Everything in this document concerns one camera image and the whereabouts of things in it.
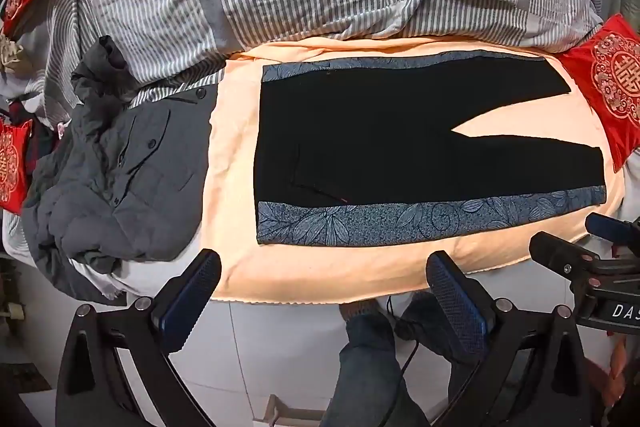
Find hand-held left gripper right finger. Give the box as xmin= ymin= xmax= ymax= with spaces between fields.
xmin=425 ymin=251 xmax=606 ymax=427

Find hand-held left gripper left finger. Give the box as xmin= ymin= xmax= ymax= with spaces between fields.
xmin=55 ymin=249 xmax=223 ymax=427

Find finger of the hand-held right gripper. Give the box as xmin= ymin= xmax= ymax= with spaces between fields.
xmin=529 ymin=231 xmax=608 ymax=280
xmin=585 ymin=213 xmax=640 ymax=248

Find black pants with floral stripes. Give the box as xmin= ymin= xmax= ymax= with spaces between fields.
xmin=252 ymin=49 xmax=608 ymax=248

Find person's right hand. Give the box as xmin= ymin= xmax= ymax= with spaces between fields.
xmin=589 ymin=337 xmax=632 ymax=409

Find person's jeans leg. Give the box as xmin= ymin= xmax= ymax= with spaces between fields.
xmin=395 ymin=291 xmax=483 ymax=427
xmin=320 ymin=304 xmax=432 ymax=427

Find person's brown shoe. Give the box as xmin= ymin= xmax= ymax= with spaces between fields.
xmin=339 ymin=298 xmax=392 ymax=324

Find peach blanket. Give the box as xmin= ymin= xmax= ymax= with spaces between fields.
xmin=200 ymin=34 xmax=626 ymax=306

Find grey jacket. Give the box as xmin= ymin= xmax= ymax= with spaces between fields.
xmin=22 ymin=36 xmax=224 ymax=303

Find beige box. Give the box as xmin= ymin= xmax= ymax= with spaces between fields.
xmin=264 ymin=393 xmax=342 ymax=427

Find beige crumpled cloth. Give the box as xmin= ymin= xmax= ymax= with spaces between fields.
xmin=0 ymin=34 xmax=29 ymax=71

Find black cable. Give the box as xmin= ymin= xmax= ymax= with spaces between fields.
xmin=386 ymin=297 xmax=420 ymax=427

